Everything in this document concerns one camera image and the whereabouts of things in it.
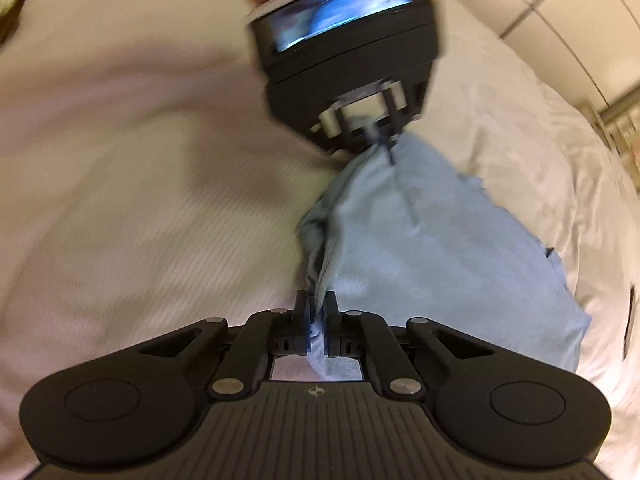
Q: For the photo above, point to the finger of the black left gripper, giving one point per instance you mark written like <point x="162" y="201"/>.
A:
<point x="351" y="133"/>
<point x="393" y="122"/>

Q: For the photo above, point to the light blue t-shirt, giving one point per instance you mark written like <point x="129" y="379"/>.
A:
<point x="401" y="233"/>

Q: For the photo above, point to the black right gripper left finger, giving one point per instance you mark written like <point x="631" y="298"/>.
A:
<point x="139" y="403"/>

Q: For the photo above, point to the white bed duvet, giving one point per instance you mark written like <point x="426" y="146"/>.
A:
<point x="144" y="186"/>

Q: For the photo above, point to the white sliding wardrobe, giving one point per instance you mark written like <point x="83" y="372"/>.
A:
<point x="588" y="50"/>

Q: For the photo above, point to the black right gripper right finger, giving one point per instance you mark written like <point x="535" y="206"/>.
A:
<point x="494" y="403"/>

